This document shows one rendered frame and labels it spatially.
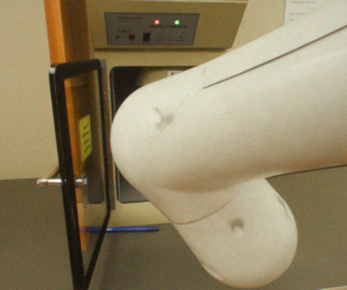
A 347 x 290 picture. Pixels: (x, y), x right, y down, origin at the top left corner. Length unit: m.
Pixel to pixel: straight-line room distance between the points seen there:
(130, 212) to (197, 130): 0.69
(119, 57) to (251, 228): 0.57
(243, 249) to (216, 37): 0.54
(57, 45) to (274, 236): 0.54
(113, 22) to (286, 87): 0.56
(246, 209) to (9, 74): 1.09
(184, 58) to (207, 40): 0.07
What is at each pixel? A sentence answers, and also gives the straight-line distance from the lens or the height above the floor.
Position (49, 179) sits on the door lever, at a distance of 0.55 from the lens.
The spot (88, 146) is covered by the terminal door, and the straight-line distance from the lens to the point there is 0.62.
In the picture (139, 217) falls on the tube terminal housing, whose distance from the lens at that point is 0.89.
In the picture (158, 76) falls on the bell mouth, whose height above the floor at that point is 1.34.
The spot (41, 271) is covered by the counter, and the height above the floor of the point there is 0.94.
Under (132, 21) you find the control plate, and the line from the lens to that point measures 0.69.
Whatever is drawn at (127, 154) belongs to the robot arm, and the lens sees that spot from 0.25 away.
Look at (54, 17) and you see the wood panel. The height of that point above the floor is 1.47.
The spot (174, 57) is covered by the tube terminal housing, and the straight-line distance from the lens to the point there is 0.78.
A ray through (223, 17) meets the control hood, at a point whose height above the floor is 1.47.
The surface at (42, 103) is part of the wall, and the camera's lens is 1.25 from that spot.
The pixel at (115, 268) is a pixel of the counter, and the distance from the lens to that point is 0.76.
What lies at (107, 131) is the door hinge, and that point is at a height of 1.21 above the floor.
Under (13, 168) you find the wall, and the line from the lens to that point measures 1.35.
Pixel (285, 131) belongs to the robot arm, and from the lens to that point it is 0.17.
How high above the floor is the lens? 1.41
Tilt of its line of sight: 17 degrees down
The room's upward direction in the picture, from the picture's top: straight up
